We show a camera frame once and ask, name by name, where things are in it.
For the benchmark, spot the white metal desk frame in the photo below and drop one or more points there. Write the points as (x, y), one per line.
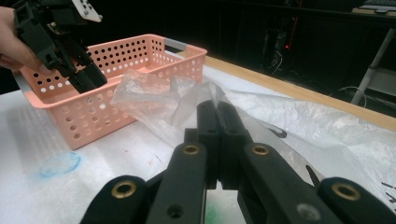
(372, 68)

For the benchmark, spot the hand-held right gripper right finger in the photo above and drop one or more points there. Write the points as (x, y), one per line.
(232, 146)

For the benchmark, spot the pink perforated plastic basket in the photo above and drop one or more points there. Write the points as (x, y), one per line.
(93, 121)

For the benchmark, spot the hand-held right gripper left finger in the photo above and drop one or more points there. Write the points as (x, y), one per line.
(210, 137)

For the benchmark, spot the translucent white plastic bag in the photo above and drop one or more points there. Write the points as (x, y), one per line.
(311, 124)

